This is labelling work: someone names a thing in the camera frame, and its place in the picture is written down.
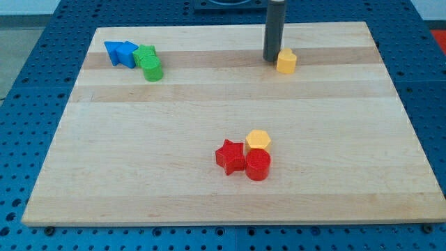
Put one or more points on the yellow heart block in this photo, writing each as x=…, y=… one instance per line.
x=286, y=61

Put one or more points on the yellow hexagon block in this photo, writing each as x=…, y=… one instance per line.
x=258, y=139

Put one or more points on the red star block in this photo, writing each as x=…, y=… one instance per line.
x=231, y=157

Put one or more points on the red cylinder block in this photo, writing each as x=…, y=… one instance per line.
x=257, y=164

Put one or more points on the green cylinder block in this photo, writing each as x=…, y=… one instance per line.
x=152, y=68

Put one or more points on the light wooden board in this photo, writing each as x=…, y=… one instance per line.
x=129, y=152

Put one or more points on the green star block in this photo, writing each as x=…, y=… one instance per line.
x=142, y=52

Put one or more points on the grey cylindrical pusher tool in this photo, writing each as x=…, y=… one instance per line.
x=275, y=17

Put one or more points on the blue cube block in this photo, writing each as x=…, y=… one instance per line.
x=125, y=54

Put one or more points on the blue triangle block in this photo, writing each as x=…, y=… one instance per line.
x=111, y=47

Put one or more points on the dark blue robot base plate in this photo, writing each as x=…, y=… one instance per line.
x=228, y=5

